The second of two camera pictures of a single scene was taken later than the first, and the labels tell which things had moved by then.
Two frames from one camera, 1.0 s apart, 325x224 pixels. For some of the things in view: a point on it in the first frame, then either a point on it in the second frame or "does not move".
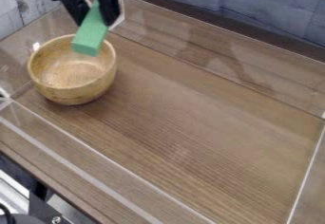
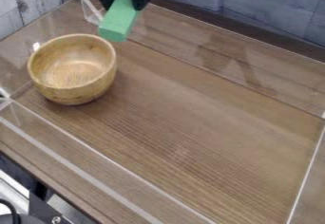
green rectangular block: [90, 35] to [120, 15]
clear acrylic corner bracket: [121, 9] to [93, 12]
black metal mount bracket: [42, 210] does not move
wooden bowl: [69, 77] does not move
